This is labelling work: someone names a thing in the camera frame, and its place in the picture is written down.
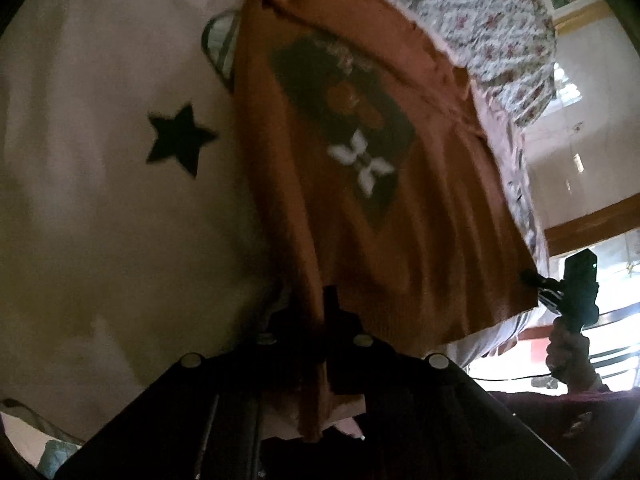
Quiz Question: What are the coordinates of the person's right hand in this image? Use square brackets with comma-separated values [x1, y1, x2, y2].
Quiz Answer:
[545, 321, 603, 392]

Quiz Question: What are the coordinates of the grey striped cloth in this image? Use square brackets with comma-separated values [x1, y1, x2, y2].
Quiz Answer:
[201, 10, 243, 92]

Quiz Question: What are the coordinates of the wooden beam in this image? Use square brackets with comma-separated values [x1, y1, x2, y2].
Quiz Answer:
[544, 214, 640, 257]

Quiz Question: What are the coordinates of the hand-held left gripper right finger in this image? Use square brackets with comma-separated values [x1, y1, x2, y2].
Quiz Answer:
[324, 284, 568, 480]

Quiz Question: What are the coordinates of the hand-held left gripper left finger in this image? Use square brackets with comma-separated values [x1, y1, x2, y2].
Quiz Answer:
[54, 304, 328, 480]

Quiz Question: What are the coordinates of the white star-print blanket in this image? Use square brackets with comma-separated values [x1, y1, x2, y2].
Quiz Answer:
[0, 0, 321, 443]

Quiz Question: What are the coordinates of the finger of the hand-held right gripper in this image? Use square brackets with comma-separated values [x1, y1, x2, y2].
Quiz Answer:
[521, 269, 567, 315]

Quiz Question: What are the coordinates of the floral patterned cloth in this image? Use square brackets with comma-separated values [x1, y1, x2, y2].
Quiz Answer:
[320, 0, 558, 261]

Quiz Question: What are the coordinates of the pale green patterned cloth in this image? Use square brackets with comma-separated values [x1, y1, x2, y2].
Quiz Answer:
[37, 439, 83, 480]

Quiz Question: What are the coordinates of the orange printed small shirt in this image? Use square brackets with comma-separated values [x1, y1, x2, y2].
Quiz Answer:
[231, 0, 541, 443]

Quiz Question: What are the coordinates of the black cable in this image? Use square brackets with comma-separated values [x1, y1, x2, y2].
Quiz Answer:
[470, 369, 553, 382]

